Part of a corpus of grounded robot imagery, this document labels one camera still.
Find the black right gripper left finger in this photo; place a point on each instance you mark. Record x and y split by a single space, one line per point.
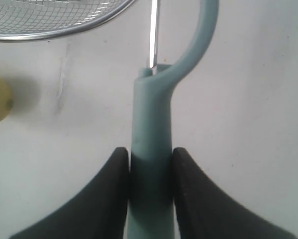
97 212

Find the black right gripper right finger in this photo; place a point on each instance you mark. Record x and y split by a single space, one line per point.
204 211

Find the teal handled vegetable peeler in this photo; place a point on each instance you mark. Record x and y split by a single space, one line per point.
151 213

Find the oval steel mesh basket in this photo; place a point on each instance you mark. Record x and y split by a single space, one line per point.
30 20

